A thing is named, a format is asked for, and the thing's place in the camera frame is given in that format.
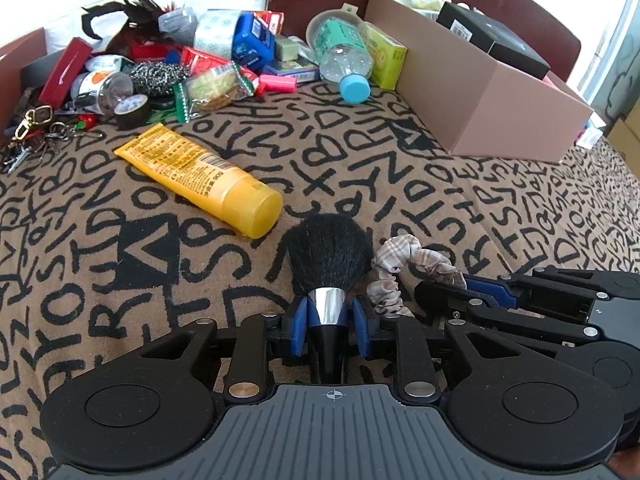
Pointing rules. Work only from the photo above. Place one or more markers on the bunch of keys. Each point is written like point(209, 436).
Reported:
point(35, 130)

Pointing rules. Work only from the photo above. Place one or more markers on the red packet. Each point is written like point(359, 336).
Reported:
point(205, 59)

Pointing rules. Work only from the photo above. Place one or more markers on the pink highlighter pen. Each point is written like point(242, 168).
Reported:
point(277, 84)

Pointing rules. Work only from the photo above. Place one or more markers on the steel wool scrubber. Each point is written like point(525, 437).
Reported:
point(160, 79)

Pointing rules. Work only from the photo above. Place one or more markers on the dark red flat box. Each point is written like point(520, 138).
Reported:
point(62, 72)

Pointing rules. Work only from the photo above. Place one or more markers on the black makeup brush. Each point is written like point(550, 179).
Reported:
point(327, 255)

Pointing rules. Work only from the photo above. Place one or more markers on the red and white small carton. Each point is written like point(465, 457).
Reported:
point(274, 21)

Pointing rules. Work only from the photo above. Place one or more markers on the jar with orange label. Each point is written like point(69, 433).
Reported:
point(97, 90)

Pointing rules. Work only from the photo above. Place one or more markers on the brown cardboard carton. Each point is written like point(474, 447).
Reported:
point(625, 142)

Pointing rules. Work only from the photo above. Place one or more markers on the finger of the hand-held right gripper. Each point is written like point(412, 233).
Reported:
point(495, 292)
point(442, 300)

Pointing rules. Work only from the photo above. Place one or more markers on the blue plastic box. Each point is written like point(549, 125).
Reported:
point(252, 42)

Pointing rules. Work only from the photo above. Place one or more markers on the small olive green box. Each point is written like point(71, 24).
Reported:
point(286, 49)

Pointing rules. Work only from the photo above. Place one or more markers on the yellow cream tube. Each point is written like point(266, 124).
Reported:
point(195, 172)

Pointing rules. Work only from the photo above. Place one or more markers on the dark feather duster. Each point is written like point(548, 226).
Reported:
point(135, 22)

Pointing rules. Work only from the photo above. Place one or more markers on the clear bottle with green label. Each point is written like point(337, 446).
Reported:
point(345, 55)

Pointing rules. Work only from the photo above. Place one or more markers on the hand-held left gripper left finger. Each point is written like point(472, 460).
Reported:
point(298, 327)

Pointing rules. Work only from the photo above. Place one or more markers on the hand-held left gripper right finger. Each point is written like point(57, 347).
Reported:
point(361, 329)

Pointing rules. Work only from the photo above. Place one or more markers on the clear plastic cup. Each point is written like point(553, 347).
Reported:
point(322, 20)

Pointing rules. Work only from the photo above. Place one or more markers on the black tape roll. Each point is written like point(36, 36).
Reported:
point(131, 110)

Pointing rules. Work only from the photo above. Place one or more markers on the brown cardboard box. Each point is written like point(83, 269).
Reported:
point(490, 110)

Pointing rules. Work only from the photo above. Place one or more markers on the pale green patterned tape roll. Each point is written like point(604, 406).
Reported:
point(215, 32)

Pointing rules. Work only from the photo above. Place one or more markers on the white bedding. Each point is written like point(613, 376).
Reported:
point(75, 0)

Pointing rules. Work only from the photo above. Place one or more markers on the yellow-green small carton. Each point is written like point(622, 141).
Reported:
point(387, 57)

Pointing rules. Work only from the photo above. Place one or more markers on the letter printed blanket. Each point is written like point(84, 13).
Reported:
point(350, 160)

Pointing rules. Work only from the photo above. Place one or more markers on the plaid fabric scrunchie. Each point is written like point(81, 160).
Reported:
point(395, 260)

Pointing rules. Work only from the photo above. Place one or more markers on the black flat box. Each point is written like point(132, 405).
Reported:
point(490, 35)

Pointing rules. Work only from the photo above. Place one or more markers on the green snack packet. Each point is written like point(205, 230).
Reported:
point(215, 87)

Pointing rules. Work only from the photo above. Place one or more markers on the blue card pack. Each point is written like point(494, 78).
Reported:
point(295, 71)

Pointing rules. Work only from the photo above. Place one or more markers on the clear plastic lidded container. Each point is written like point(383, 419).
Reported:
point(177, 20)

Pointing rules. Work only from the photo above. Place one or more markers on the white bottle with green label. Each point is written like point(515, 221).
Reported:
point(105, 63)

